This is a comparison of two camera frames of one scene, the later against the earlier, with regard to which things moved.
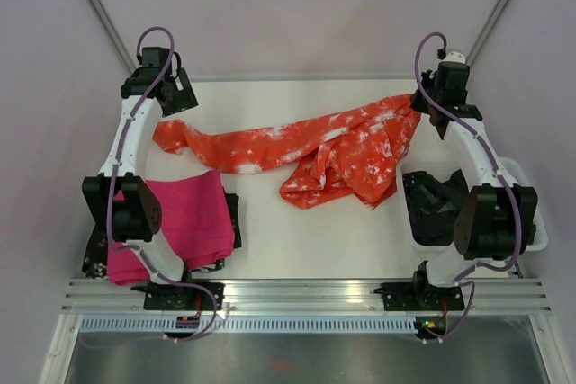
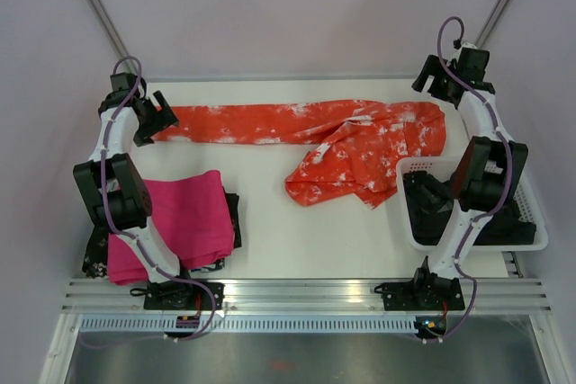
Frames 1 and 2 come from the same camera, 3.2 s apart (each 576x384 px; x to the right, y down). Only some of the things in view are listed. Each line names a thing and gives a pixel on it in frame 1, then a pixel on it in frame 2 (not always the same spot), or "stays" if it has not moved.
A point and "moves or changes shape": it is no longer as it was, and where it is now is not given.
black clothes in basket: (433, 201) stays
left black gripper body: (182, 100) -> (151, 125)
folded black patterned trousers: (95, 254) stays
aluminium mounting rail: (513, 295) stays
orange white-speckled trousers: (358, 154) moves or changes shape
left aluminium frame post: (95, 1) stays
